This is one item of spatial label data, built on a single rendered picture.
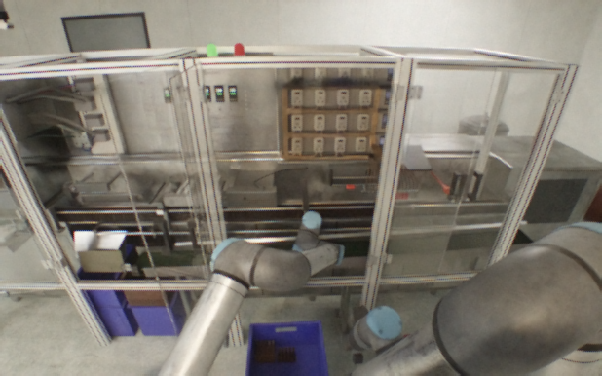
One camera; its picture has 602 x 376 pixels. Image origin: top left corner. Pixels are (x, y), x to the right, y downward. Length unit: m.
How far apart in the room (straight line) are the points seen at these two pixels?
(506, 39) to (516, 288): 5.24
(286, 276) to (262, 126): 1.21
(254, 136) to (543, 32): 4.85
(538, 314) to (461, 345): 0.08
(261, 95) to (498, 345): 1.67
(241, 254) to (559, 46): 5.76
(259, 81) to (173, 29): 3.07
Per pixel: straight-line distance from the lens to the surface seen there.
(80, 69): 1.48
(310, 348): 1.98
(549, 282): 0.39
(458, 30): 5.13
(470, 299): 0.40
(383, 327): 0.90
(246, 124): 1.89
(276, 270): 0.84
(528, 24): 5.71
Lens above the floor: 1.89
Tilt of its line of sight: 29 degrees down
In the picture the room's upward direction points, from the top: straight up
